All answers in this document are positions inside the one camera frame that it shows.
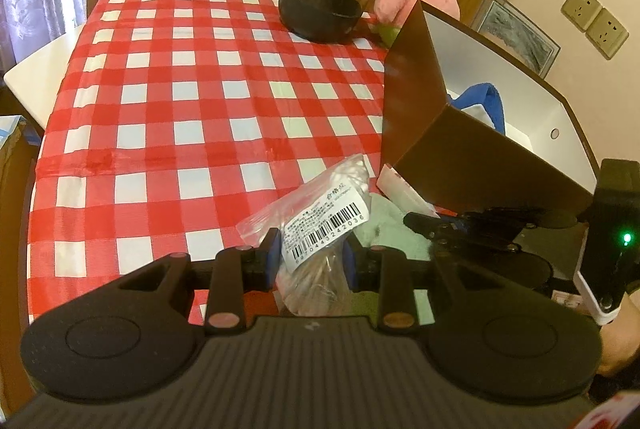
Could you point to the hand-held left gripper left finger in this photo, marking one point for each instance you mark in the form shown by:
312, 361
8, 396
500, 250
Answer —
272, 256

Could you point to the green cloth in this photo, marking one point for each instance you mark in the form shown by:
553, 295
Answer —
390, 234

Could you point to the framed picture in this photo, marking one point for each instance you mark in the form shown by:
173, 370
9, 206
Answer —
515, 29

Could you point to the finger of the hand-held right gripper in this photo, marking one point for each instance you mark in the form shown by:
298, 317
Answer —
520, 216
440, 229

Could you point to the cream wooden chair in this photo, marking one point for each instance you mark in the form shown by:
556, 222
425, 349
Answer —
40, 74

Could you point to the beige wall outlet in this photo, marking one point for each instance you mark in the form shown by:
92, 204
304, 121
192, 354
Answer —
580, 8
607, 34

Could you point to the blue white checked bedsheet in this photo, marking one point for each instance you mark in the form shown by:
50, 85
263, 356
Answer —
10, 129

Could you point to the brown box white inside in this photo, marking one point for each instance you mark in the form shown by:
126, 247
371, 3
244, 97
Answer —
415, 99

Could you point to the blue towel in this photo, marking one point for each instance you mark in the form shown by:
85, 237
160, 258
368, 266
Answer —
492, 104

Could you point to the pink white small packet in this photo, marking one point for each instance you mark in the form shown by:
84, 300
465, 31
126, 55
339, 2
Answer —
400, 189

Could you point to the person's right forearm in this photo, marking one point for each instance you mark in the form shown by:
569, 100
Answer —
620, 349

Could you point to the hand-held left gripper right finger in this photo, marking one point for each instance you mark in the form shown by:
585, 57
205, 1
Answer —
350, 266

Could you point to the red white checked tablecloth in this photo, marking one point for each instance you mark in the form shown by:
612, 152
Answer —
150, 134

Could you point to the clear cotton swab bag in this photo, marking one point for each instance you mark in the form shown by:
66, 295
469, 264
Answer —
320, 219

